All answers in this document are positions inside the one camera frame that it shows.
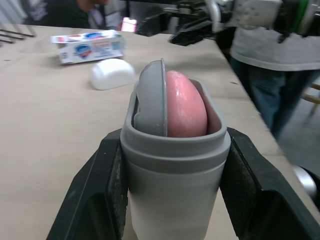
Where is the black wire rack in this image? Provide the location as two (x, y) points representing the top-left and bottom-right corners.
(0, 21), (36, 49)

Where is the pink phone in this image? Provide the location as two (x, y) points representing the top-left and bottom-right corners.
(121, 16), (139, 33)

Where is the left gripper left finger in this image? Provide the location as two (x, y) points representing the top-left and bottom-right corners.
(46, 129), (130, 240)

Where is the white cardboard soap pack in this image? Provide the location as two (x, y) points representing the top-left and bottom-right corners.
(49, 29), (128, 66)

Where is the person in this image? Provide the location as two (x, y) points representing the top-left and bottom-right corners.
(223, 23), (320, 141)
(37, 0), (121, 32)

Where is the pink soap bar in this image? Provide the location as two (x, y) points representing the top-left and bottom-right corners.
(164, 70), (209, 138)

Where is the grey soap case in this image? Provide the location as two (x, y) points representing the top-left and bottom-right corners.
(120, 58), (231, 240)

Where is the white soap bar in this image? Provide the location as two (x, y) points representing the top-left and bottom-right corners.
(89, 57), (136, 91)

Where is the wooden chair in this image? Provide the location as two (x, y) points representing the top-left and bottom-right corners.
(302, 81), (320, 115)

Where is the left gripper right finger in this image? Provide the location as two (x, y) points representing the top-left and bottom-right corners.
(219, 126), (320, 240)

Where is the robot body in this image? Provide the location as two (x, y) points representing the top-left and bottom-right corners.
(291, 164), (320, 202)

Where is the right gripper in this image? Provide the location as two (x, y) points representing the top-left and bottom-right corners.
(169, 16), (226, 47)

